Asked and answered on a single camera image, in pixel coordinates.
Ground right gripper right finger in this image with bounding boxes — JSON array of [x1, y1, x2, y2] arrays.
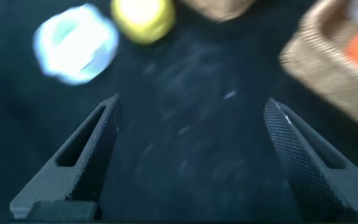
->
[[263, 98, 358, 222]]

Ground wicker basket brown handles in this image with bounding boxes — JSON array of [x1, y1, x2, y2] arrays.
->
[[178, 0, 257, 23], [278, 0, 358, 135]]

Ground black tablecloth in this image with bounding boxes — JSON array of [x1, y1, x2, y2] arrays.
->
[[0, 0, 358, 224]]

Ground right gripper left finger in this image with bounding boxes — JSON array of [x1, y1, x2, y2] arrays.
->
[[10, 94, 122, 219]]

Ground yellow lemon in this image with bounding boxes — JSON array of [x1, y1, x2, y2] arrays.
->
[[109, 0, 177, 45]]

